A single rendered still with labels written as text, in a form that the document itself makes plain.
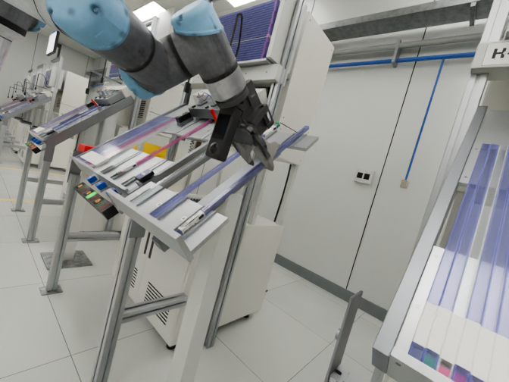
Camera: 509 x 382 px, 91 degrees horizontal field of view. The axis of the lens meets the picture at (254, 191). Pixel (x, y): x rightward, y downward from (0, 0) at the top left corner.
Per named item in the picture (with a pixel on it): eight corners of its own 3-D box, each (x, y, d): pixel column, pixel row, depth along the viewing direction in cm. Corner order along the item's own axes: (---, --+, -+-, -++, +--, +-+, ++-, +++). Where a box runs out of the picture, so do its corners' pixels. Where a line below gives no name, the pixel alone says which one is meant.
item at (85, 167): (135, 207, 84) (123, 189, 80) (79, 169, 126) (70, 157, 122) (138, 205, 84) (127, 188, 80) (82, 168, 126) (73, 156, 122)
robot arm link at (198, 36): (165, 16, 43) (208, -8, 42) (198, 75, 51) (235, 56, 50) (161, 26, 38) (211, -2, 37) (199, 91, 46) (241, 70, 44)
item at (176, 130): (217, 151, 103) (213, 140, 100) (145, 135, 145) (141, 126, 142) (266, 117, 120) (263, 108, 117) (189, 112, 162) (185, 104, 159)
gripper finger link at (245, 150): (263, 153, 69) (257, 129, 61) (251, 168, 67) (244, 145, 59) (254, 149, 70) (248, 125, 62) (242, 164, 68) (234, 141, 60)
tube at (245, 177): (175, 240, 49) (173, 236, 49) (172, 238, 50) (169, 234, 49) (309, 129, 76) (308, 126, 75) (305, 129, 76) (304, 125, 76)
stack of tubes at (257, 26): (263, 58, 111) (279, -3, 109) (196, 67, 144) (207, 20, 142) (278, 72, 121) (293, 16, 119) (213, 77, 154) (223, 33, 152)
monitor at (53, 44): (52, 53, 406) (57, 28, 403) (45, 57, 443) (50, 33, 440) (62, 57, 416) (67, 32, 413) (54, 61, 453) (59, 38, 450)
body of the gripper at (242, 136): (276, 125, 59) (257, 77, 50) (256, 150, 55) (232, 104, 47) (252, 122, 63) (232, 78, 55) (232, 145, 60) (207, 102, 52)
